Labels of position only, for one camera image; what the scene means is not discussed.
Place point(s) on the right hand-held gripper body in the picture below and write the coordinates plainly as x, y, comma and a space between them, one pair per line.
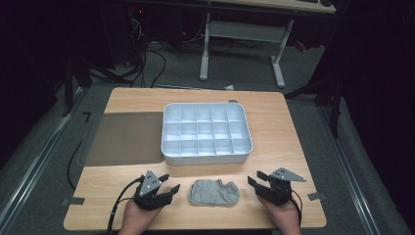
278, 192

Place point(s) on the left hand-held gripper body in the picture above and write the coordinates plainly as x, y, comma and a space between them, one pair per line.
150, 197

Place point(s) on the grey sock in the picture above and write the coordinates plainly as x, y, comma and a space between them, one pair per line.
208, 194

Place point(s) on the white compartment organizer box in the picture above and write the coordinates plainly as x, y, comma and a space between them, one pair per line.
205, 130

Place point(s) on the person's left hand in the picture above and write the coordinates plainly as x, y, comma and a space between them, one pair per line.
137, 218

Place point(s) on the person's right hand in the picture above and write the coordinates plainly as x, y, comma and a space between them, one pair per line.
285, 218

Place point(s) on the grey tape strip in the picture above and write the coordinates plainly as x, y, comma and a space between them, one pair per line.
316, 196
74, 201

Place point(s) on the grey flat mat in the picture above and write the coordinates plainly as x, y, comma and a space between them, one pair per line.
127, 138

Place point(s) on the white paper scrap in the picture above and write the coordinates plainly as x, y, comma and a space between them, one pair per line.
229, 87

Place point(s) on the dark metal stand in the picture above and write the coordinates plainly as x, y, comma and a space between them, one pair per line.
334, 104
69, 84

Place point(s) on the white-framed desk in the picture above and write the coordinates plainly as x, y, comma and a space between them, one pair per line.
244, 31

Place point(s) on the metal floor rail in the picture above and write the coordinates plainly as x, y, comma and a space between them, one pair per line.
349, 169
39, 156

